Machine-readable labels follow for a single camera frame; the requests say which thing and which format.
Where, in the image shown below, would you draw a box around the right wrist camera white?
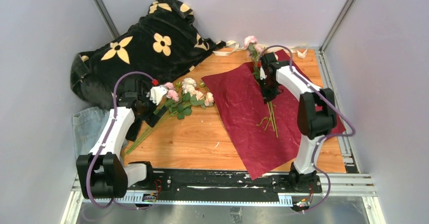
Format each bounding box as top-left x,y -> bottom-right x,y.
259,66 -> 267,80

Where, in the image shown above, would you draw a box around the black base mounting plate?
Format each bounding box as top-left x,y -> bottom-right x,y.
129,168 -> 322,203

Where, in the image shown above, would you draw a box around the light blue denim cloth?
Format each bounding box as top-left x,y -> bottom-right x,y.
72,107 -> 109,159

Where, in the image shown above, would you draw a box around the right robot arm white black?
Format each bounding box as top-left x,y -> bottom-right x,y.
258,53 -> 337,192

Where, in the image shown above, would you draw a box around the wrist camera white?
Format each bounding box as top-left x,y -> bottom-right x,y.
146,85 -> 168,106
259,66 -> 267,80

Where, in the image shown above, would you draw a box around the black blanket cream flowers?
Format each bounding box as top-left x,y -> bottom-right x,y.
70,0 -> 226,109

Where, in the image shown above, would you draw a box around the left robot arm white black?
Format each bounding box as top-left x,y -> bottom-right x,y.
76,74 -> 169,202

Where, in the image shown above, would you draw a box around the aluminium frame rail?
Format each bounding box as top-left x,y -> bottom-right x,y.
60,168 -> 386,224

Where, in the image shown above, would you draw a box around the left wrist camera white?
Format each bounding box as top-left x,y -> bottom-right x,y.
146,85 -> 168,106

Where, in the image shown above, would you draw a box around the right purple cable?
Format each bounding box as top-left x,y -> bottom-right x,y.
256,44 -> 357,213

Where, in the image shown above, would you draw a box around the pink fake flower stem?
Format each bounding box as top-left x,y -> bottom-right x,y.
244,35 -> 278,137
126,82 -> 179,142
124,90 -> 215,155

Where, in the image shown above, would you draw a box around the cream ribbon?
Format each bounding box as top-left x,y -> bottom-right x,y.
212,40 -> 309,59

